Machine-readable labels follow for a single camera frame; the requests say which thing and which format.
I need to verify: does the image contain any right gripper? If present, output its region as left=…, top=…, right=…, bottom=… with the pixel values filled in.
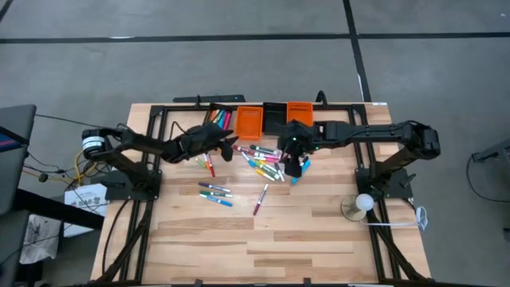
left=277, top=120, right=320, bottom=179

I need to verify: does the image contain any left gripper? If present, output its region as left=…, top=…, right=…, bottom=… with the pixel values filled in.
left=177, top=123, right=240, bottom=163

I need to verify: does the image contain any green cap white marker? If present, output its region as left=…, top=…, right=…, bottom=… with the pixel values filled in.
left=254, top=159, right=281, bottom=180

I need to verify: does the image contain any dark teal cap marker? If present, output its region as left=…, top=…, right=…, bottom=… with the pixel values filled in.
left=249, top=143, right=280, bottom=155

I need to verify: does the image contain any purple white slim marker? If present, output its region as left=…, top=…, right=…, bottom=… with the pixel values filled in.
left=198, top=182, right=232, bottom=195

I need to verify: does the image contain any blue white slim marker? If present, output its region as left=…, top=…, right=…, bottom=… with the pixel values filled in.
left=198, top=195, right=233, bottom=210

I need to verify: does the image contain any yellow cap white marker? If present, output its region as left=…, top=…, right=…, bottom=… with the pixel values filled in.
left=254, top=167, right=277, bottom=183

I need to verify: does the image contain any orange plastic mesh basket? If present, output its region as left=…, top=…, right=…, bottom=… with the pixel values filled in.
left=285, top=100, right=315, bottom=128
left=234, top=105, right=265, bottom=141

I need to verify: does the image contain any black plastic mesh basket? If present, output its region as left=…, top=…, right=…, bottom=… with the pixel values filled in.
left=203, top=102, right=235, bottom=139
left=261, top=101, right=288, bottom=136

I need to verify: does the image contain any plum cap long marker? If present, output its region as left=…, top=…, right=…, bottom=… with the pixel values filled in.
left=252, top=183, right=270, bottom=217

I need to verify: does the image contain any black power strip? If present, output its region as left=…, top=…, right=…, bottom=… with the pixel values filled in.
left=172, top=94, right=247, bottom=104

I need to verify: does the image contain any white bulb on brass base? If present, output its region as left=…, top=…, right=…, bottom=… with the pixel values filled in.
left=340, top=193, right=375, bottom=222

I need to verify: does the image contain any black metal bar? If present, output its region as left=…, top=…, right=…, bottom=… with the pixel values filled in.
left=14, top=187, right=105, bottom=231

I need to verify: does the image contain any black tripod leg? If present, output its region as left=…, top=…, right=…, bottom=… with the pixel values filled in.
left=471, top=138, right=510, bottom=164

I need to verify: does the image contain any white crumpled paper bag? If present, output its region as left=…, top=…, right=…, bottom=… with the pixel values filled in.
left=18, top=214, right=63, bottom=265

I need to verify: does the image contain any dark grey desk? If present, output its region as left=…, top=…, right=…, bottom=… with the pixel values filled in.
left=0, top=104, right=37, bottom=216

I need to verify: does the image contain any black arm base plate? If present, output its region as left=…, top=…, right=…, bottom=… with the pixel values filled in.
left=104, top=175, right=163, bottom=202
left=355, top=166, right=415, bottom=200

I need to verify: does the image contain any white cable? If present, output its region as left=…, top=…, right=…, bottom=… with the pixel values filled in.
left=360, top=205, right=430, bottom=232

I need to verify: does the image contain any yellow floor cable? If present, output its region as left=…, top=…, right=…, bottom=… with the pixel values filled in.
left=73, top=149, right=97, bottom=187

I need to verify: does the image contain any long black floor cable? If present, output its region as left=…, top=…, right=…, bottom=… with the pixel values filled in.
left=34, top=113, right=127, bottom=132

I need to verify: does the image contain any curved black floor cable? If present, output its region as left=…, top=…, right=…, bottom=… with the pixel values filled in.
left=465, top=153, right=510, bottom=203

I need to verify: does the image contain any black cable bundle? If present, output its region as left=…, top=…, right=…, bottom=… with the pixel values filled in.
left=22, top=149, right=77, bottom=192

